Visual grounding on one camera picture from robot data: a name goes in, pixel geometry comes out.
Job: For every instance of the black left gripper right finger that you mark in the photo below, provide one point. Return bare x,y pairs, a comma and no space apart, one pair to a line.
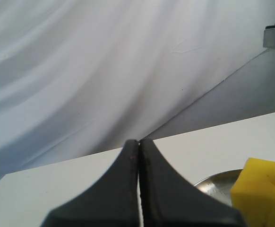
168,200

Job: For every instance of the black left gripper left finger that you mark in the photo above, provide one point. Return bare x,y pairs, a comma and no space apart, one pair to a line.
112,201

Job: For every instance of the yellow sponge block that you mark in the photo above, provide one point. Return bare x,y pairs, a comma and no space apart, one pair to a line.
253,194

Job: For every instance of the round stainless steel plate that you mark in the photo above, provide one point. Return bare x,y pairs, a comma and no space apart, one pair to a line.
218,186

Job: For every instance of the white backdrop cloth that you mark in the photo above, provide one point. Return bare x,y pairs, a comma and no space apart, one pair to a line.
82,76

